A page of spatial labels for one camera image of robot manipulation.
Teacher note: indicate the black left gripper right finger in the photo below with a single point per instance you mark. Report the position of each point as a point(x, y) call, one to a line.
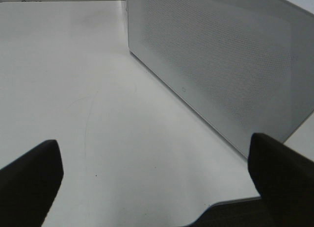
point(284, 179)

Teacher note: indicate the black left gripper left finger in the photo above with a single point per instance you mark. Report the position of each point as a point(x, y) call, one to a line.
point(29, 185)

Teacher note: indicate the white microwave door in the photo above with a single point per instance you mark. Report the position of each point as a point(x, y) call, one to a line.
point(220, 60)

